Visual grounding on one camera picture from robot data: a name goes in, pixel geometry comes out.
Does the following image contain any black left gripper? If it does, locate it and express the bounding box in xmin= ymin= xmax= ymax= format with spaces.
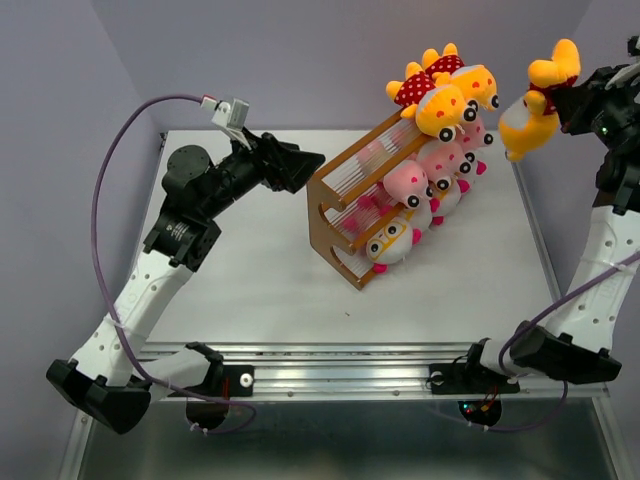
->
xmin=201 ymin=125 xmax=326 ymax=219

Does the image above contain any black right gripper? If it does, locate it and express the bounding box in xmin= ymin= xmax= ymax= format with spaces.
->
xmin=551 ymin=63 xmax=640 ymax=154

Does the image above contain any yellow bear plush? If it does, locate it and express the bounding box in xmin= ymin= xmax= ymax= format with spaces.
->
xmin=385 ymin=62 xmax=477 ymax=143
xmin=498 ymin=38 xmax=581 ymax=163
xmin=421 ymin=42 xmax=499 ymax=111

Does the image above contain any pink plush with wheels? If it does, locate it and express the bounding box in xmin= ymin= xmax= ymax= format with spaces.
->
xmin=409 ymin=117 xmax=494 ymax=160

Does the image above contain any white glasses plush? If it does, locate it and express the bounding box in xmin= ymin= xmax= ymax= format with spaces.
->
xmin=369 ymin=204 xmax=433 ymax=247
xmin=430 ymin=177 xmax=472 ymax=226
xmin=339 ymin=205 xmax=433 ymax=274

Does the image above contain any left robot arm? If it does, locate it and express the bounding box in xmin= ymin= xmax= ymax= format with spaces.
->
xmin=46 ymin=132 xmax=326 ymax=434

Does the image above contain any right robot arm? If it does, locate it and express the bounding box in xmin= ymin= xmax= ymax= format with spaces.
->
xmin=460 ymin=64 xmax=639 ymax=390

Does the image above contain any wooden toy shelf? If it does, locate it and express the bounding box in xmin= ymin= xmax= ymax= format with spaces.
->
xmin=307 ymin=113 xmax=440 ymax=290

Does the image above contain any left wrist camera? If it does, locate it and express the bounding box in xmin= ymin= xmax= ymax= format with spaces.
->
xmin=200 ymin=95 xmax=250 ymax=149

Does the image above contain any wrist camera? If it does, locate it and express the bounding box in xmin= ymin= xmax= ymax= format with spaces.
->
xmin=604 ymin=34 xmax=640 ymax=91
xmin=200 ymin=95 xmax=250 ymax=149

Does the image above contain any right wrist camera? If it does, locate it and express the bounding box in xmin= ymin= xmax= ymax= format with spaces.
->
xmin=604 ymin=34 xmax=640 ymax=91

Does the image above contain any aluminium rail frame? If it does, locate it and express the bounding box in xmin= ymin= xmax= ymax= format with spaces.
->
xmin=114 ymin=339 xmax=612 ymax=401

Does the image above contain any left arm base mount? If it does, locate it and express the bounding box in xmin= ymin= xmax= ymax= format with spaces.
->
xmin=185 ymin=364 xmax=257 ymax=436

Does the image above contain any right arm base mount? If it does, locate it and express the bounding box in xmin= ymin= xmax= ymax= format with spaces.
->
xmin=425 ymin=356 xmax=521 ymax=429

